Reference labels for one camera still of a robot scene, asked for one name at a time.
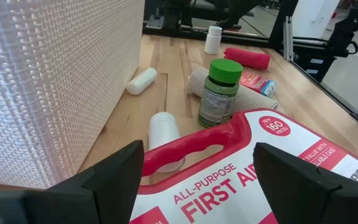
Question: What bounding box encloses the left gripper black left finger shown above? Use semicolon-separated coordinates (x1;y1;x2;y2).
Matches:
0;139;145;224

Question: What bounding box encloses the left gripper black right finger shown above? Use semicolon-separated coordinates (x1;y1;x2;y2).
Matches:
252;142;358;224

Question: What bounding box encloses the red first aid kit case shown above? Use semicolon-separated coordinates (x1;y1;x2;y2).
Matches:
129;108;358;224

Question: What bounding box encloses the beige elastic bandage roll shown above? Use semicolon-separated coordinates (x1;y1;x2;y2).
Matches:
187;67;279;116

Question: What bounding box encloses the red and blue medicine box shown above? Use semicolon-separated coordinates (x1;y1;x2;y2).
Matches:
239;70;278;99

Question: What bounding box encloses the green pill bottle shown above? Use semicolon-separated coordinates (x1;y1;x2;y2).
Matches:
197;58;244;129

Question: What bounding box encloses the small white gauze roll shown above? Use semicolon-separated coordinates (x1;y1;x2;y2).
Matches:
126;67;158;96

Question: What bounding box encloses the red bandage roll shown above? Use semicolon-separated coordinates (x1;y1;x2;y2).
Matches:
223;47;271;70

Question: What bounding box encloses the slim white pill bottle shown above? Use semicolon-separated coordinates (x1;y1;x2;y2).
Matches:
204;26;223;55

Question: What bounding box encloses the white perforated plastic basket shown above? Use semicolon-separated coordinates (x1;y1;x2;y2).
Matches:
0;0;145;190

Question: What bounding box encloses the white board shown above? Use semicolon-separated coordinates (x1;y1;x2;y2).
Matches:
292;0;340;40

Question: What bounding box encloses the black equipment stand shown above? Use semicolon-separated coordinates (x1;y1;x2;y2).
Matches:
143;0;260;32

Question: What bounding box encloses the aluminium profile post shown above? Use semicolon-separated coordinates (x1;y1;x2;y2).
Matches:
283;16;294;62

